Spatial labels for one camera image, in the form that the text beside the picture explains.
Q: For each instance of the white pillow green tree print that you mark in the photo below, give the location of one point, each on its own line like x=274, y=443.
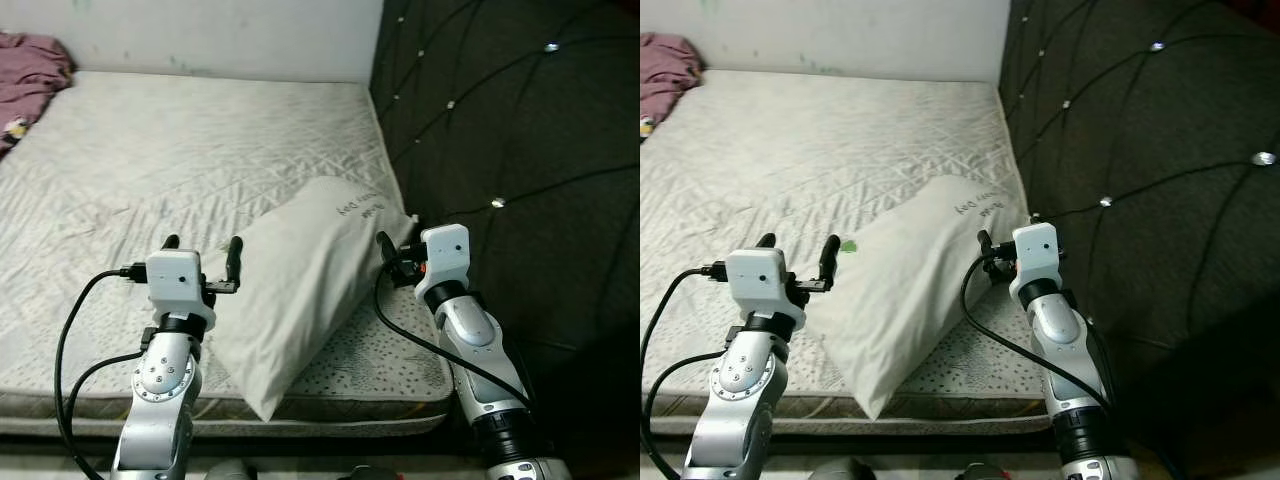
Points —
x=910, y=280
x=300, y=270

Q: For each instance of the purple cartoon print blanket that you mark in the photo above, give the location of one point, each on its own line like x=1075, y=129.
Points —
x=665, y=70
x=30, y=75

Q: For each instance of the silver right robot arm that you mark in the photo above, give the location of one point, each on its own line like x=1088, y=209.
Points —
x=1060, y=330
x=475, y=330

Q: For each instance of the grey patterned mattress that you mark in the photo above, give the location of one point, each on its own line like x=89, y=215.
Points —
x=150, y=150
x=800, y=150

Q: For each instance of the black tufted headboard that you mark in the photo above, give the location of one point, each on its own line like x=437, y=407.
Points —
x=1150, y=110
x=520, y=120

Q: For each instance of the grey robot left leg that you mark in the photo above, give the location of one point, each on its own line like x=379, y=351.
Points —
x=846, y=470
x=232, y=471

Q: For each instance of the grey robot leg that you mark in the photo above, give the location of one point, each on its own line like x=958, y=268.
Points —
x=983, y=472
x=372, y=473
x=846, y=470
x=232, y=471

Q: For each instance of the grey robot right leg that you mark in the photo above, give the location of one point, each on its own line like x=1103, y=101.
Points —
x=372, y=473
x=983, y=472

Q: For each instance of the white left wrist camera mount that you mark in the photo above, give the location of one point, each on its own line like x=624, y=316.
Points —
x=175, y=278
x=760, y=278

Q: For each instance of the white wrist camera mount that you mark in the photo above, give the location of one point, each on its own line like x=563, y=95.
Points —
x=445, y=250
x=1038, y=250
x=760, y=278
x=175, y=278

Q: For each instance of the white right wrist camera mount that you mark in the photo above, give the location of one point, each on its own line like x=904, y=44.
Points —
x=1038, y=250
x=445, y=250

